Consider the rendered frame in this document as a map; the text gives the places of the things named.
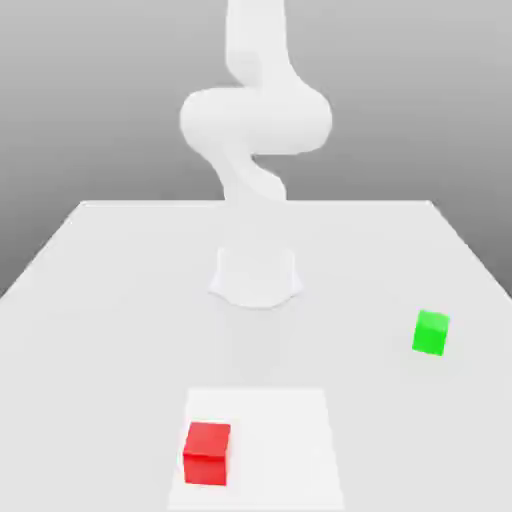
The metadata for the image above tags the small green cube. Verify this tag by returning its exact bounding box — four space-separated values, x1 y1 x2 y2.
411 309 452 357

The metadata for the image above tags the small red cube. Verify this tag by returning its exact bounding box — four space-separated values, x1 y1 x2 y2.
182 421 232 488

